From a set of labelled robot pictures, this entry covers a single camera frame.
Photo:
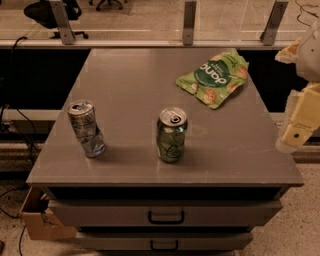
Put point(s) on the grey drawer cabinet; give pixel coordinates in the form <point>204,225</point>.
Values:
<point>177,178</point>

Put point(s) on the grey drawer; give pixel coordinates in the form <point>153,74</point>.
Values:
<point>164,242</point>
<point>164,213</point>

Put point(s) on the crushed silver soda can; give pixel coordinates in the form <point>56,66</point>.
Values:
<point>82,117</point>

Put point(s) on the left metal bracket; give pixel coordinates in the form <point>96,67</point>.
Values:
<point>66,34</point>

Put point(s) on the cardboard box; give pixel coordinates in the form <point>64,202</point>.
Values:
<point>41,223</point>

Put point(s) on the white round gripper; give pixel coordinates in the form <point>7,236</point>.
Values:
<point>310,57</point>

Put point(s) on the black office chair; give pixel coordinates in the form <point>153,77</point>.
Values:
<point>41,12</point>

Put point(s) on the upper grey drawer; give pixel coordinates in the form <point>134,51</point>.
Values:
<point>164,213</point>

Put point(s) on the middle metal bracket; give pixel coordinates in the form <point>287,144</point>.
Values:
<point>189,22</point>

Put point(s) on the metal bracket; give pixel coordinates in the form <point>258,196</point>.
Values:
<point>66,34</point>
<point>269,33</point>
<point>189,22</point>

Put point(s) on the lower grey drawer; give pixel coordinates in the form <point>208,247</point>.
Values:
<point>164,242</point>

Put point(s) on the green rice chip bag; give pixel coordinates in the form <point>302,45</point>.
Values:
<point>216,79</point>

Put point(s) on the right metal bracket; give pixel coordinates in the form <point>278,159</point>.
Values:
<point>269,33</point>

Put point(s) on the green soda can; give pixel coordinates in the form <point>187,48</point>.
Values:
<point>171,131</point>

